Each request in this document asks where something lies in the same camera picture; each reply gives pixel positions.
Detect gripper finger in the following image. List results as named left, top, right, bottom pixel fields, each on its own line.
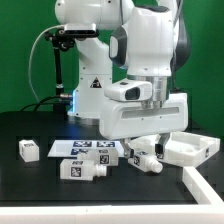
left=155, top=133, right=170, bottom=159
left=120, top=138, right=134, bottom=159

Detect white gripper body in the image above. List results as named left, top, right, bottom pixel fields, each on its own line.
left=99, top=93, right=188, bottom=140

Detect white square tabletop part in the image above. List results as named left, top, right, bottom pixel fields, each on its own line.
left=130, top=132, right=220, bottom=167

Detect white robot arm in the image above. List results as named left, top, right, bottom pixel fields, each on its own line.
left=55, top=0, right=189, bottom=145

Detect white paper with tags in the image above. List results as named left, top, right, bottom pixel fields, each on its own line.
left=48, top=140, right=127, bottom=158

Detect white L-shaped fence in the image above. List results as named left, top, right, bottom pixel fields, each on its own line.
left=0, top=167, right=224, bottom=224

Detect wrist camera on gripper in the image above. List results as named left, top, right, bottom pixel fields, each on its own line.
left=104, top=79, right=152, bottom=102

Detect black cables at base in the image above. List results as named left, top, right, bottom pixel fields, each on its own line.
left=20, top=94, right=73, bottom=112

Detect white camera cable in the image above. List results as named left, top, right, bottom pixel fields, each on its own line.
left=27, top=23, right=65, bottom=104

